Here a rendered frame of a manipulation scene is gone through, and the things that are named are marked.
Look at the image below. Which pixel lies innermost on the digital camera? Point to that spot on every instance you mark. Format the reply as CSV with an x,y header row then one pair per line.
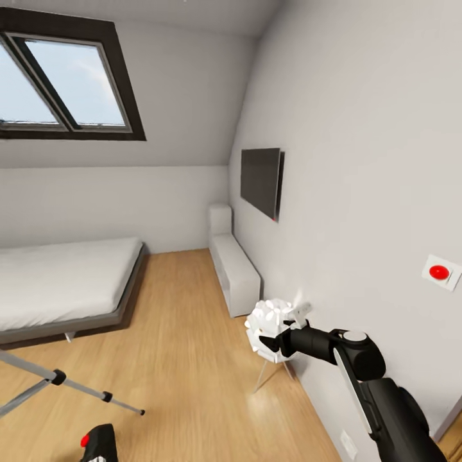
x,y
100,441

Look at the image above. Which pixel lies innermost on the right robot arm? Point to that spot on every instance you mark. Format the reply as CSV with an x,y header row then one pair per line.
x,y
391,416

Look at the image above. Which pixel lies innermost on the wall socket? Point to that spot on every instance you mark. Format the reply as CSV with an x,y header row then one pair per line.
x,y
351,451

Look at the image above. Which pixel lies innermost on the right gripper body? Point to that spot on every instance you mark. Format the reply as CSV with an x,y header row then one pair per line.
x,y
298,340

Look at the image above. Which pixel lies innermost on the bed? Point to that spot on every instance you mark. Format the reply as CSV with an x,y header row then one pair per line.
x,y
62,288

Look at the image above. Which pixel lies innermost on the electric switch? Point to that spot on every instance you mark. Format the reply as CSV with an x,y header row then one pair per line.
x,y
442,272

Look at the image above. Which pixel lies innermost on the camera tripod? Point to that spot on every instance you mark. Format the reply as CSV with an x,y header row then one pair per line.
x,y
56,377

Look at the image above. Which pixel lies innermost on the wall mounted tv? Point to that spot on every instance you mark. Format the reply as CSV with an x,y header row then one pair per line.
x,y
259,178

